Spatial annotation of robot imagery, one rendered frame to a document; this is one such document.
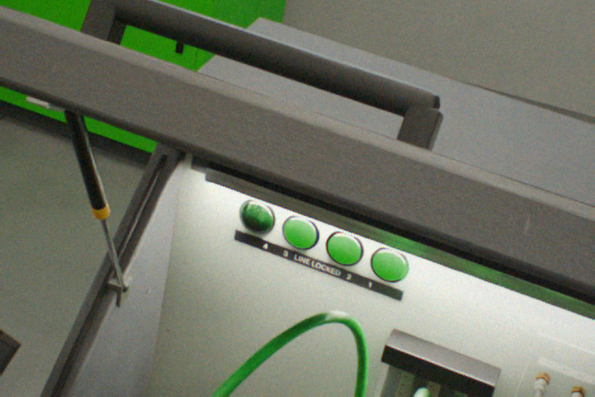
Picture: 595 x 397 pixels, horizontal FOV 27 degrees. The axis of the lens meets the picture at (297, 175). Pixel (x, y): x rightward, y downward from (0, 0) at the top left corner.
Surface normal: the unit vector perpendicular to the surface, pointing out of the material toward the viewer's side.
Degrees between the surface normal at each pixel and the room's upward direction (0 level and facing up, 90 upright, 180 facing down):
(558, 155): 0
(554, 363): 90
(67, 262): 0
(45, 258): 0
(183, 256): 90
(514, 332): 90
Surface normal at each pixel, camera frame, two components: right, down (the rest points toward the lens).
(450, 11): -0.24, 0.46
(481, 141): 0.18, -0.84
